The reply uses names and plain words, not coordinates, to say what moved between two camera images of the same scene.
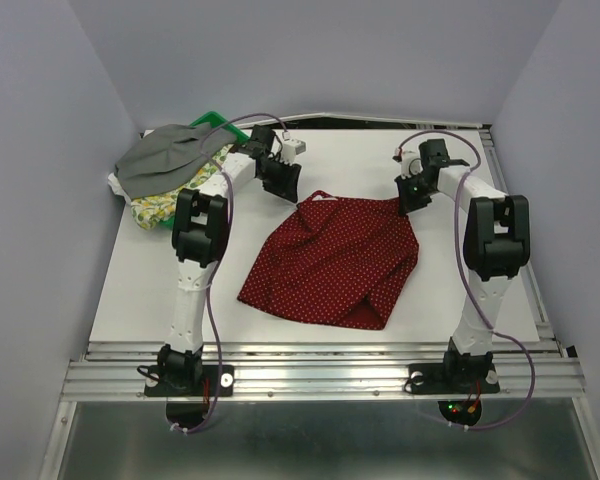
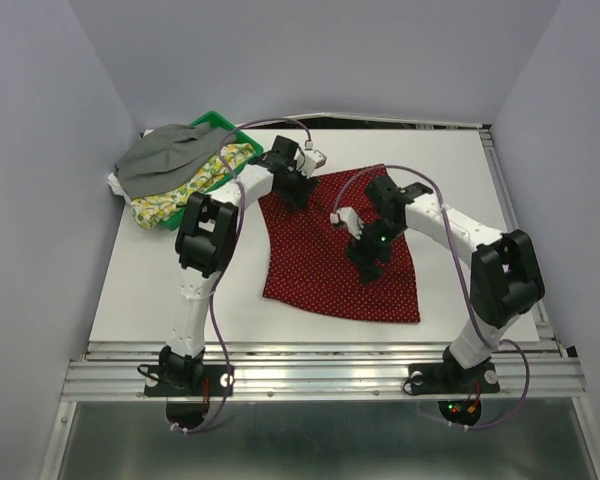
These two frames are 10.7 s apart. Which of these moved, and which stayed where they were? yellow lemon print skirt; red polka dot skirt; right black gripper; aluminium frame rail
Moved: right black gripper; red polka dot skirt
Stayed: yellow lemon print skirt; aluminium frame rail
